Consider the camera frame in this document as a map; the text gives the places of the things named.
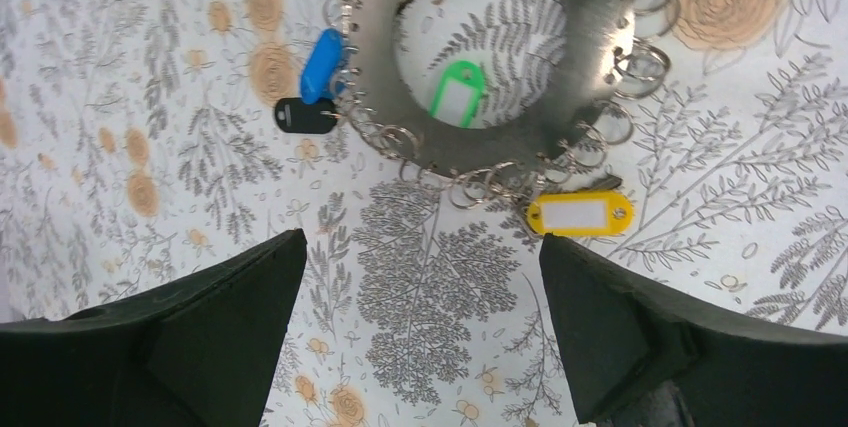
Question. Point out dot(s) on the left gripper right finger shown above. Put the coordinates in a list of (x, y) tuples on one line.
[(639, 353)]

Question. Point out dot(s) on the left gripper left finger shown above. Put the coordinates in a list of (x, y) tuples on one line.
[(201, 350)]

